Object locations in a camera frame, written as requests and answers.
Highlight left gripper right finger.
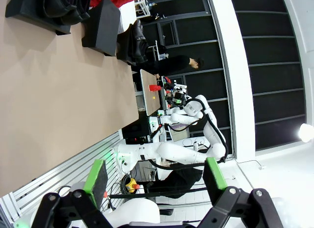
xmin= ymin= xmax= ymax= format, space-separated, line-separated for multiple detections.
xmin=196 ymin=156 xmax=285 ymax=228

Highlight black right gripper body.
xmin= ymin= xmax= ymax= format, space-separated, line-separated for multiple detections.
xmin=169 ymin=90 xmax=187 ymax=107

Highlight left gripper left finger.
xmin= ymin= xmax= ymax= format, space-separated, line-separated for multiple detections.
xmin=30 ymin=159 xmax=114 ymax=228

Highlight brown background table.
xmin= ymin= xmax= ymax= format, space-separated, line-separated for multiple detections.
xmin=139 ymin=69 xmax=162 ymax=116

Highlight computer monitor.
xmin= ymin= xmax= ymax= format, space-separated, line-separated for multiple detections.
xmin=168 ymin=123 xmax=191 ymax=142

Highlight black office chair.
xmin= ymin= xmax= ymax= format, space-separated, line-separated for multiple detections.
xmin=144 ymin=168 xmax=211 ymax=209

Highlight white control box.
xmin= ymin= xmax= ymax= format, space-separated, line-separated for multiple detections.
xmin=148 ymin=116 xmax=165 ymax=143

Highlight yellow emergency stop box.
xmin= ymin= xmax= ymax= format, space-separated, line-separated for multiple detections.
xmin=125 ymin=178 xmax=140 ymax=193

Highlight bystander in black clothes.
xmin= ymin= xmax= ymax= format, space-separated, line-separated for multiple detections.
xmin=144 ymin=55 xmax=206 ymax=76

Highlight black window panels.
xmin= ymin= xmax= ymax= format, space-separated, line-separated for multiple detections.
xmin=136 ymin=0 xmax=307 ymax=152

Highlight white metal shelf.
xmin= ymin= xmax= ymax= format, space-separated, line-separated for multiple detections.
xmin=134 ymin=0 xmax=152 ymax=19

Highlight bright round lamp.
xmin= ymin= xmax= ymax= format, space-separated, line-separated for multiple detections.
xmin=298 ymin=123 xmax=314 ymax=143

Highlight black cable bundle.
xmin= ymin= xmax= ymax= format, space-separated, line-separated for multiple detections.
xmin=105 ymin=172 xmax=138 ymax=211

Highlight black right arm hose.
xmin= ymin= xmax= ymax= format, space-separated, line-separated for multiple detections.
xmin=143 ymin=97 xmax=229 ymax=170

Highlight white floor cable plug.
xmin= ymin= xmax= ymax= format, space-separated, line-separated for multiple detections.
xmin=236 ymin=160 xmax=267 ymax=170

